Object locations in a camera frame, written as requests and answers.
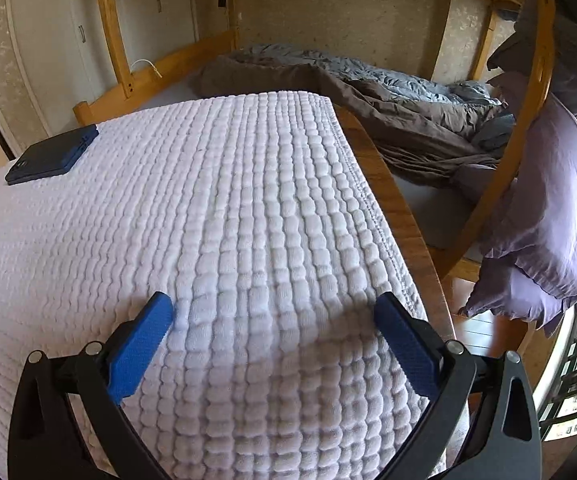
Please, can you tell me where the dark blue flat case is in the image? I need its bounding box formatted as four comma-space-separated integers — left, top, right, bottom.
5, 124, 100, 186

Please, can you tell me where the grey bed sheet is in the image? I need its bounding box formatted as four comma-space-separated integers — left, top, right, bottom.
133, 80, 489, 263

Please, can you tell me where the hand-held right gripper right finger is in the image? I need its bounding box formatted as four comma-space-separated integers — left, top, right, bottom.
373, 291, 541, 480

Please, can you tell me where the wooden bunk bed frame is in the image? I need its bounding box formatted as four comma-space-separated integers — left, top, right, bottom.
72, 0, 559, 281

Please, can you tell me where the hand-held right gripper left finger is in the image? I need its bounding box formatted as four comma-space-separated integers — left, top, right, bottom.
7, 291, 176, 480

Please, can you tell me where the white quilted blanket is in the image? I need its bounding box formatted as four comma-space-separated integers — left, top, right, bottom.
0, 90, 469, 480

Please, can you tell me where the purple pillowcase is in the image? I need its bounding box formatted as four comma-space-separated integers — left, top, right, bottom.
451, 0, 577, 341

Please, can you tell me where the white charging cable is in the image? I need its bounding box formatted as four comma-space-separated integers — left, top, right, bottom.
129, 58, 163, 80

